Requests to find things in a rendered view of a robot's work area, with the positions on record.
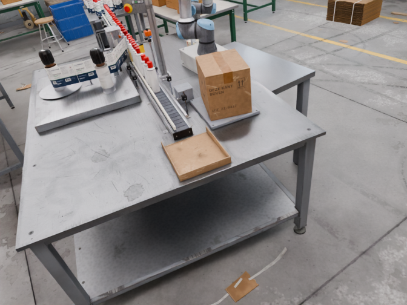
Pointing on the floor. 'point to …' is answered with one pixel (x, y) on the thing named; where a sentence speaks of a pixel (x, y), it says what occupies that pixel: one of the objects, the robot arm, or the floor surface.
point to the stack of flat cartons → (353, 11)
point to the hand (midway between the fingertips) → (197, 42)
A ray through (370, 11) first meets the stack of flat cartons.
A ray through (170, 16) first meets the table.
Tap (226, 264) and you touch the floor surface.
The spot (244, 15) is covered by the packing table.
